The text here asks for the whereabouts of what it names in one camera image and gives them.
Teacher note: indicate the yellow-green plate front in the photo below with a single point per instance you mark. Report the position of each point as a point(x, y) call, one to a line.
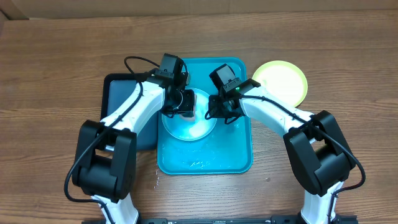
point(284, 80)

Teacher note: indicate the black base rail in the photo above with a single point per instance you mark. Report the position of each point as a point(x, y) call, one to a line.
point(217, 221)

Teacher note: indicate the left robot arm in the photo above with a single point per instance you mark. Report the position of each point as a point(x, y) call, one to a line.
point(104, 167)

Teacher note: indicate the black plastic tray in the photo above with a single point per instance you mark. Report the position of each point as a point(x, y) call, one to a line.
point(117, 87)

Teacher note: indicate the light blue plate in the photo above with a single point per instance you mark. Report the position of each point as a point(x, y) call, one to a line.
point(191, 129)

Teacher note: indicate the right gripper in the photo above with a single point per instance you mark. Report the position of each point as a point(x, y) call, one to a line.
point(216, 109)

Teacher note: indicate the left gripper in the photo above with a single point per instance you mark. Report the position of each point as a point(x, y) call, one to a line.
point(188, 107)

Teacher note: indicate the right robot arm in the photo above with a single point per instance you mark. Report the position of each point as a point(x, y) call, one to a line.
point(319, 155)

